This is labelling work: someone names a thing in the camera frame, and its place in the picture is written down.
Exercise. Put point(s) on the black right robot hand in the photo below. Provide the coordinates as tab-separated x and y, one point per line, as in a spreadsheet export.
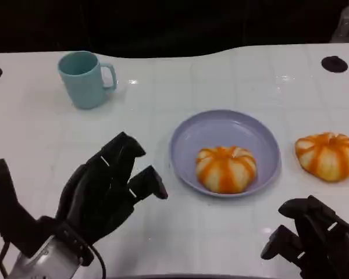
328	247

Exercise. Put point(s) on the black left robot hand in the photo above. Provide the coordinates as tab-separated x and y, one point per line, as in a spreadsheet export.
96	200

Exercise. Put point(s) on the orange and white bread roll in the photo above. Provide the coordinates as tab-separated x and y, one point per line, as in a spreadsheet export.
327	158
225	171

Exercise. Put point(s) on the pale green mug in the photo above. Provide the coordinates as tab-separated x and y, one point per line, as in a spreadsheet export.
83	88

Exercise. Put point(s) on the lilac plate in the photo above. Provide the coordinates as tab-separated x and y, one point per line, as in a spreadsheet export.
192	136

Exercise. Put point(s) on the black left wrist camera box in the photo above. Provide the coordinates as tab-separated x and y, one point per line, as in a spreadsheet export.
8	209

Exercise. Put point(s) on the grey metal frame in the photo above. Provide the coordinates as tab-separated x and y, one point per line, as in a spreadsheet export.
347	24

